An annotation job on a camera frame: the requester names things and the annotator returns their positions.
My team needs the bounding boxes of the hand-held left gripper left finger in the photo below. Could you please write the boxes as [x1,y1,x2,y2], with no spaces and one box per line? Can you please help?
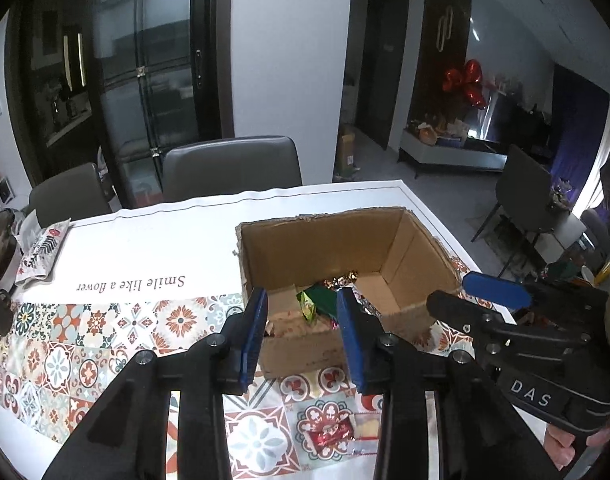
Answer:
[42,289,269,480]

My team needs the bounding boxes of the dark interior door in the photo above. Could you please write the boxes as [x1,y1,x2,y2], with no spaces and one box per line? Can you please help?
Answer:
[357,0,411,151]

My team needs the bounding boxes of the sliding glass door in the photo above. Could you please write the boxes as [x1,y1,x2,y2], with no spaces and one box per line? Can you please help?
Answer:
[92,0,211,201]

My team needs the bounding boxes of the flower bouquet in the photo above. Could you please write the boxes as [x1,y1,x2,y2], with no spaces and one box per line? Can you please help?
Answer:
[547,177,576,208]

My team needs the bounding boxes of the person's right hand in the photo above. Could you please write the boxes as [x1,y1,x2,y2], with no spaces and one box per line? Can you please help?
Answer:
[545,422,610,468]

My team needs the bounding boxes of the leaf-print fabric pouch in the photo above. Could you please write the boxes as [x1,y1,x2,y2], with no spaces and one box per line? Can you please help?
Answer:
[15,220,73,286]

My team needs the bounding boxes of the red gold foil candy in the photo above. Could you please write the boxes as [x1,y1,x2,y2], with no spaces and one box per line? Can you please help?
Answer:
[321,270,362,291]

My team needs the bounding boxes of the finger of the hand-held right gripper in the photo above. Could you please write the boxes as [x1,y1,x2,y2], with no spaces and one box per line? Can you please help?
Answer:
[461,271,606,309]
[426,290,588,361]

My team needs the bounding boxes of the green snack packet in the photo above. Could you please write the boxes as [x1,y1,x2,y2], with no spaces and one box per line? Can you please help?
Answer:
[296,284,338,322]

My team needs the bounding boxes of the brown cardboard box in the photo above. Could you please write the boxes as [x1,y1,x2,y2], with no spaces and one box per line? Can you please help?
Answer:
[234,205,463,378]

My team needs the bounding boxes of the white low cabinet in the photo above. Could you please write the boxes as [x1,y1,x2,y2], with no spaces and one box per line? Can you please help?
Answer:
[399,127,508,178]

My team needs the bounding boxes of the grey dining chair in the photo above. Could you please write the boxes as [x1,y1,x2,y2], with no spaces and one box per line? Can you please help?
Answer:
[28,162,113,228]
[161,135,303,203]

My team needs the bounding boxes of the red patterned snack packet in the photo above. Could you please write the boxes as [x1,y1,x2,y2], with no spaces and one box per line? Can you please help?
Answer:
[305,412,358,461]

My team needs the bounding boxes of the small cardboard box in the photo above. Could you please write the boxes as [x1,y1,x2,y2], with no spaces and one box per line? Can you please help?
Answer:
[333,126,358,173]

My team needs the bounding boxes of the purple curtain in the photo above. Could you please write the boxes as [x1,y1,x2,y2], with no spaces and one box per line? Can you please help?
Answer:
[550,65,610,211]

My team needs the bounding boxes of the yellow white snack packet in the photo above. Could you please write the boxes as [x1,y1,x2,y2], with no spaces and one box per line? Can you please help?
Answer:
[352,410,383,448]

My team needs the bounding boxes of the red foil balloons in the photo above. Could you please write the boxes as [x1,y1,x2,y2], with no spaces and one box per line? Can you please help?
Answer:
[442,59,488,110]

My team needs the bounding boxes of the clear silver snack packet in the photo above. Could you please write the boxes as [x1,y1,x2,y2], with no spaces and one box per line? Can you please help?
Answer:
[357,292,383,318]

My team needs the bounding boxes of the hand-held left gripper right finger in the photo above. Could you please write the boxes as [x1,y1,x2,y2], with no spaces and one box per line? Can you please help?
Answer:
[336,287,550,480]

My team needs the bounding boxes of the dark dining chair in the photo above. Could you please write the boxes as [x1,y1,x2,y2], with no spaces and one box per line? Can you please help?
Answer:
[472,144,570,271]

